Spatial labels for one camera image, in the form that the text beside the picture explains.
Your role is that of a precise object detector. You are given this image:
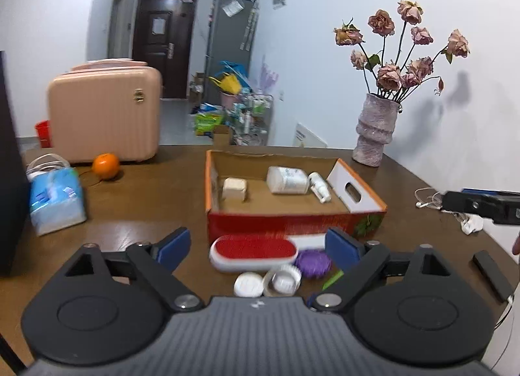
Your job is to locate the red cardboard box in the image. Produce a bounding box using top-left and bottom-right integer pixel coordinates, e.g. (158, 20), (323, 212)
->
(204, 151), (388, 242)

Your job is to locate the orange fruit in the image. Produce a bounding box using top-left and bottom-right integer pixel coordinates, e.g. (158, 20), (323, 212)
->
(92, 153), (120, 181)

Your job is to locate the pink textured vase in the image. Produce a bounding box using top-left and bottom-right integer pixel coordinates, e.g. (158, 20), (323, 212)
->
(353, 94), (400, 167)

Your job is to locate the red white lint brush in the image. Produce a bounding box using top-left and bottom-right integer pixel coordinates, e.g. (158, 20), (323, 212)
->
(209, 233), (325, 273)

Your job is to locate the green spray bottle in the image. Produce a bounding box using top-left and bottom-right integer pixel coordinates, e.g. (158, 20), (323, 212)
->
(322, 270), (344, 291)

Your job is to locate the white pill bottle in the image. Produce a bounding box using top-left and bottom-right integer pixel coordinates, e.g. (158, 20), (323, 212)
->
(266, 166), (309, 195)

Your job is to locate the white bottle cap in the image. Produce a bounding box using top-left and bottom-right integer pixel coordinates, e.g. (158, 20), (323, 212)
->
(234, 272), (264, 298)

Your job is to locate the grey refrigerator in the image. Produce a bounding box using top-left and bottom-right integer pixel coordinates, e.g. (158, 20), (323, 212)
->
(203, 0), (259, 105)

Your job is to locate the yellow toy watering can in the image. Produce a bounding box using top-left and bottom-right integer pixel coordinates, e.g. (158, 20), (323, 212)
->
(208, 73), (241, 95)

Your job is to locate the beige square case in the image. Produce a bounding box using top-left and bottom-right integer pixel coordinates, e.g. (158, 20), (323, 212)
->
(222, 177), (248, 202)

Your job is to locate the dried pink flower bouquet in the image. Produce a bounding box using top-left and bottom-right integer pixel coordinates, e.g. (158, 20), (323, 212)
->
(333, 0), (471, 105)

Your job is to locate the red bucket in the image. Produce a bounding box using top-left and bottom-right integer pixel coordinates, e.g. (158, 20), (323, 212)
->
(34, 120), (52, 148)

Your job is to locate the dark brown entrance door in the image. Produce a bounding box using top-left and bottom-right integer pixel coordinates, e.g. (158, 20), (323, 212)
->
(132, 0), (197, 100)

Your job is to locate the black rectangular remote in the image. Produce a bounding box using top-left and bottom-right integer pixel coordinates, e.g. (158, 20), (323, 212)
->
(472, 250), (515, 303)

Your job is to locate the blue tissue pack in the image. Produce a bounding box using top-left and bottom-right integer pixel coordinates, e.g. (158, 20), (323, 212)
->
(30, 167), (86, 236)

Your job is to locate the purple ridged lid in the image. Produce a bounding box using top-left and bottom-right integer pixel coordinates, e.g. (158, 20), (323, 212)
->
(294, 249), (332, 279)

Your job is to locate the brown cardboard box on floor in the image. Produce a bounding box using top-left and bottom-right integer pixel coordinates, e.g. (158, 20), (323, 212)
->
(213, 125), (233, 149)

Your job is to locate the white earphones cable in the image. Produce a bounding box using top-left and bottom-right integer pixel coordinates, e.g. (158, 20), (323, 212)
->
(413, 187), (485, 236)

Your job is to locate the white panel leaning on wall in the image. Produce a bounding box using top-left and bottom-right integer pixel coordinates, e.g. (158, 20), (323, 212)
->
(293, 123), (328, 148)

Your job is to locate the white fluted lid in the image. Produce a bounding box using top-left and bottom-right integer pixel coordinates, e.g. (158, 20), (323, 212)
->
(263, 264), (301, 297)

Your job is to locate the small white spray bottle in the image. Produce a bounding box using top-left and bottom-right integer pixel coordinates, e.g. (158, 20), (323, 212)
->
(308, 172), (331, 203)

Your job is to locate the pink ribbed suitcase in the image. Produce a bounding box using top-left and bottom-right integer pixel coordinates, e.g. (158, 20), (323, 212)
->
(47, 59), (163, 163)

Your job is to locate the wire storage cart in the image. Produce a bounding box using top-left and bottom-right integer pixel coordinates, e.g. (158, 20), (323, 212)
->
(229, 94), (273, 146)

